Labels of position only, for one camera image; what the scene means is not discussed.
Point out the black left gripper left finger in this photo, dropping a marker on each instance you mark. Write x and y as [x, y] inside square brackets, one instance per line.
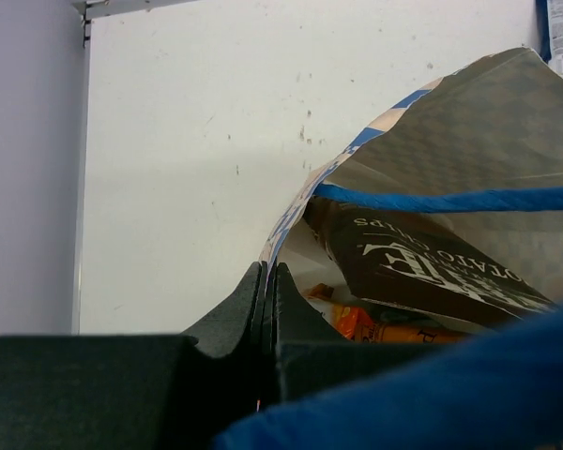
[172, 391]

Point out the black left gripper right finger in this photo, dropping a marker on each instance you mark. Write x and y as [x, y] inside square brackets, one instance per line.
[308, 356]

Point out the orange snack packet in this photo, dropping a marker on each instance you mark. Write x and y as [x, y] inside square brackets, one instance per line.
[355, 324]

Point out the checkered blue paper bag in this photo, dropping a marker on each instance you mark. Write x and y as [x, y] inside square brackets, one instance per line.
[479, 152]

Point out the blue white snack packet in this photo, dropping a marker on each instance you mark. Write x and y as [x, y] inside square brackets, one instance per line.
[550, 21]

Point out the small orange white packet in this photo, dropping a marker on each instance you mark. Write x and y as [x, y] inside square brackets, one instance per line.
[320, 292]

